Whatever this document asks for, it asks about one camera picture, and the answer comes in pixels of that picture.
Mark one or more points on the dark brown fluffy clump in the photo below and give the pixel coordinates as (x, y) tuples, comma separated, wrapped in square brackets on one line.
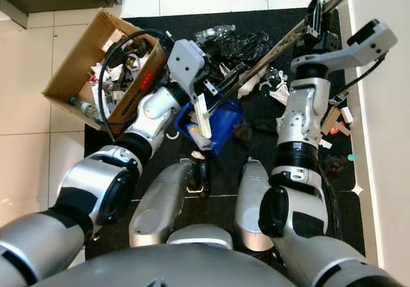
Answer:
[(242, 133)]

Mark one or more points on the crumpled black plastic bag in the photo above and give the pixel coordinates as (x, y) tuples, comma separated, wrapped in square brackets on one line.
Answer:
[(246, 45)]

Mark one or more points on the green capped small bottle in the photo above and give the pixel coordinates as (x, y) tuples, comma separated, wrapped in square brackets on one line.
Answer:
[(83, 107)]

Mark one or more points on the clear plastic bottle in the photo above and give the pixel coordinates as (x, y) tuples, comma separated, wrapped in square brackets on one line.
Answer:
[(214, 32)]

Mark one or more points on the brown cardboard box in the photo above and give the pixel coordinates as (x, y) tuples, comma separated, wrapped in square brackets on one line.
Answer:
[(73, 69)]

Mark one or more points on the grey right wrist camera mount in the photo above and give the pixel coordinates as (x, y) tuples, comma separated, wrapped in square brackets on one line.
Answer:
[(359, 47)]

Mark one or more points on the silver right robot leg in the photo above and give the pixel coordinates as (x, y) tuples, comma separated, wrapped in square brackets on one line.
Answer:
[(253, 204)]

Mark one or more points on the black floor mat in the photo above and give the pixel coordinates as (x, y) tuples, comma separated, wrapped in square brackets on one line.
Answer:
[(256, 152)]

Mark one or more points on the silver robot leg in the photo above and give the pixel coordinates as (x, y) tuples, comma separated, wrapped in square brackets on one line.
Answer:
[(160, 204), (253, 204)]

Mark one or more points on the flat brown cardboard scrap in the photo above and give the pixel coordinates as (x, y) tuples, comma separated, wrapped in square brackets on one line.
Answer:
[(331, 120)]

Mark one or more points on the small teal cap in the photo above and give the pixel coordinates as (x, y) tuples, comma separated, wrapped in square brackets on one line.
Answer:
[(350, 157)]

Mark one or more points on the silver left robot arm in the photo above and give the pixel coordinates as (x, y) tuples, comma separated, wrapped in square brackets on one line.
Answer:
[(96, 188)]

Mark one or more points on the silver robot torso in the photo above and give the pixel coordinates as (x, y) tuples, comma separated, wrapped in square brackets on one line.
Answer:
[(166, 268)]

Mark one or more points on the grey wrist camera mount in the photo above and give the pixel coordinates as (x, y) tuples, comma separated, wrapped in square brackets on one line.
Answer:
[(187, 59), (359, 47)]

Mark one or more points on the silver left robot leg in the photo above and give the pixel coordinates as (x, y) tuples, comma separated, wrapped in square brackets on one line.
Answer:
[(160, 204)]

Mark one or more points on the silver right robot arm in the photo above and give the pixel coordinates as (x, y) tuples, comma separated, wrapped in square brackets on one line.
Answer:
[(301, 127)]

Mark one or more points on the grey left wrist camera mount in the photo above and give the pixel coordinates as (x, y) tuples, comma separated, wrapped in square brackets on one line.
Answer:
[(187, 59)]

